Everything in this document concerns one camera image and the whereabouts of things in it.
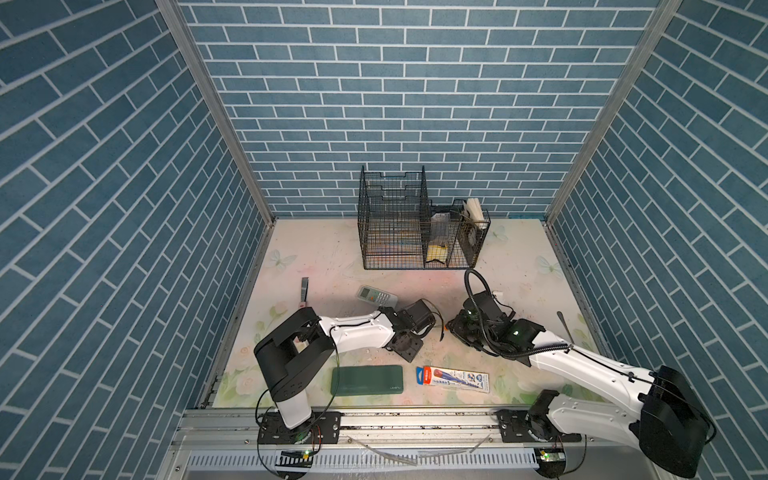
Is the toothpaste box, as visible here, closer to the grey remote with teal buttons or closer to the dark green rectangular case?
the dark green rectangular case

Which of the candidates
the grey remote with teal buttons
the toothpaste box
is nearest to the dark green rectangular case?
the toothpaste box

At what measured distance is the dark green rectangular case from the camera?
80 centimetres
